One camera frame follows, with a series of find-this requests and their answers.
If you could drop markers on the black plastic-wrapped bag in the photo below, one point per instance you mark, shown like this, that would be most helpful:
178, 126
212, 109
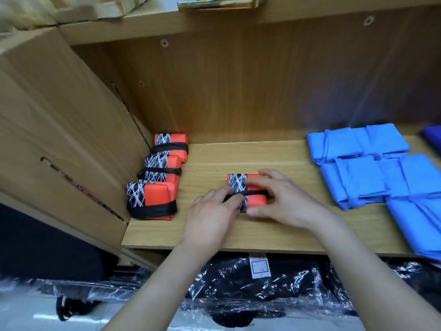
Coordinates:
413, 279
83, 289

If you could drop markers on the person's left forearm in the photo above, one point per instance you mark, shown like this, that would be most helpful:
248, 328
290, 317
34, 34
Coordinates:
158, 296

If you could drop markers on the wooden shelf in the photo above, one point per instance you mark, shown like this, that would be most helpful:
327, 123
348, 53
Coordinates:
275, 86

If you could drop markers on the beige woven basket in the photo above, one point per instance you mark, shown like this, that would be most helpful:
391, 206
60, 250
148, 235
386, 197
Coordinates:
69, 10

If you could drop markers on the gold stand with white card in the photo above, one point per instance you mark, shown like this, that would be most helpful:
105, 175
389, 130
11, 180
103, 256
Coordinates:
220, 2

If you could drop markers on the person's left hand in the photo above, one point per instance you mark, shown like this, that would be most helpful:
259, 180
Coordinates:
210, 224

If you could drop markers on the person's right forearm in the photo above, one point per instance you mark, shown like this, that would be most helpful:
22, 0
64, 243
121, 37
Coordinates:
379, 279

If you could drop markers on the red bag with black lettering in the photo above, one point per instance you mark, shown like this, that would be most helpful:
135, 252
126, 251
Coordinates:
253, 180
169, 162
160, 196

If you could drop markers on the white paper tag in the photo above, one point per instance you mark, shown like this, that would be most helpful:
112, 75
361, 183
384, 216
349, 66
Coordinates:
260, 266

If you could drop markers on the person's right hand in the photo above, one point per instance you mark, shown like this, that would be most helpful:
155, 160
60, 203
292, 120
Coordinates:
293, 203

